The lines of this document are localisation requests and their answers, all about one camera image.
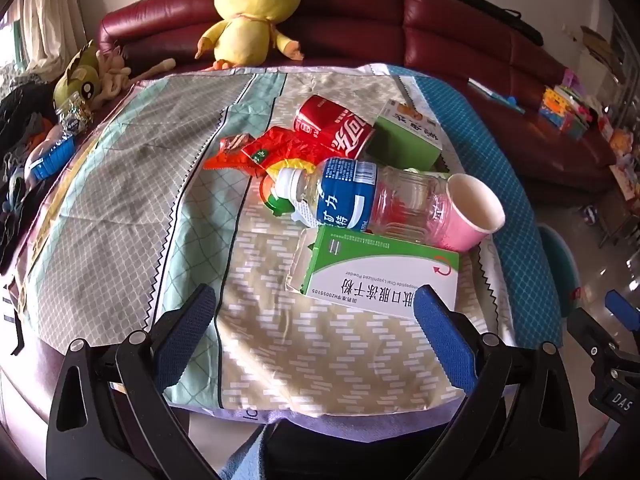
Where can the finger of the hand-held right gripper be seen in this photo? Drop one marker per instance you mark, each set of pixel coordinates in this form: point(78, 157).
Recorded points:
point(622, 310)

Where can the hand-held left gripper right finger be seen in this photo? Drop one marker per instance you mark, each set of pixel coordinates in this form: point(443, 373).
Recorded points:
point(445, 345)

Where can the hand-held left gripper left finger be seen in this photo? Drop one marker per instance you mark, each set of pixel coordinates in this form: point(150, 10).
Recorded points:
point(185, 340)

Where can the teal trash bin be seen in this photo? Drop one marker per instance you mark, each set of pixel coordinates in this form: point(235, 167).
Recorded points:
point(555, 260)

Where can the green white medicine box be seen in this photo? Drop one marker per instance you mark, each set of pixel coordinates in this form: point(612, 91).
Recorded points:
point(380, 280)

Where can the pink paper cup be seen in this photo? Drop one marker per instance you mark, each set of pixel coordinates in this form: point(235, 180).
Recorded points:
point(460, 230)

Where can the orange green snack packet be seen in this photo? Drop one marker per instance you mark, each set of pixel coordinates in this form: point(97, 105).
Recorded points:
point(272, 197)

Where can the clear plastic bottle blue label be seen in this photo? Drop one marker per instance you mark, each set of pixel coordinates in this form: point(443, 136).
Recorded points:
point(350, 195)

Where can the small dark red wrapper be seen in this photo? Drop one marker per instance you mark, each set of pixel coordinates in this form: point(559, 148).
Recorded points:
point(237, 144)

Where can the green carton box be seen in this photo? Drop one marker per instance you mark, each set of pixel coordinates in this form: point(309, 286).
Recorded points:
point(400, 140)

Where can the red snack wrapper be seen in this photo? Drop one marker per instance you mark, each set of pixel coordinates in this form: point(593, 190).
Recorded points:
point(280, 150)

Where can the red soda can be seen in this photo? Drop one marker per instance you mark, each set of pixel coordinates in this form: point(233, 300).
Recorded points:
point(330, 125)

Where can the striped ball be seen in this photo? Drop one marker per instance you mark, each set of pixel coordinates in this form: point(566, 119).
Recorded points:
point(590, 214)

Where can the person's denim trouser leg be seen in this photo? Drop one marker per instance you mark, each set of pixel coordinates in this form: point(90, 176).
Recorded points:
point(242, 455)

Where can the grey teal patterned blanket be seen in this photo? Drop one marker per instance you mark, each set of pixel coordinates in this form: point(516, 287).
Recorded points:
point(125, 185)

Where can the colourful toy box on sofa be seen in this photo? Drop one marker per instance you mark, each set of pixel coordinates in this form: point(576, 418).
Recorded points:
point(565, 107)

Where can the blue labelled water bottle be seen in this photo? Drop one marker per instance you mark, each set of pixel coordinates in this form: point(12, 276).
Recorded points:
point(52, 157)

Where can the thin blue book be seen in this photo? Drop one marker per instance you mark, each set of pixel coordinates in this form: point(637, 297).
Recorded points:
point(492, 92)

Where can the cardboard box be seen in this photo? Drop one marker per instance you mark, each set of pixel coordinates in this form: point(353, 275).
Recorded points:
point(597, 42)

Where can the green plush toy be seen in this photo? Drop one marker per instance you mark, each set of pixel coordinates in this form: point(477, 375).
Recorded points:
point(75, 82)

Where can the dark clothes pile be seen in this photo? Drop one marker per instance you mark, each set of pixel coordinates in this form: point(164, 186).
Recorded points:
point(15, 110)

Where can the black bag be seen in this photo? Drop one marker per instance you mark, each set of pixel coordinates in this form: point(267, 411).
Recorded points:
point(500, 17)

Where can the yellow chick plush toy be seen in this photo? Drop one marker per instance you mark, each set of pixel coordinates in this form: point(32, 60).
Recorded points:
point(250, 25)

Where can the red leather sofa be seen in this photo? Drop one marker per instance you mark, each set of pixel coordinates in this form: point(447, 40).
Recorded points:
point(350, 25)

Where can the cream curtain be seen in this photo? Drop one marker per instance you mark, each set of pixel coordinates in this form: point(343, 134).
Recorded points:
point(45, 20)

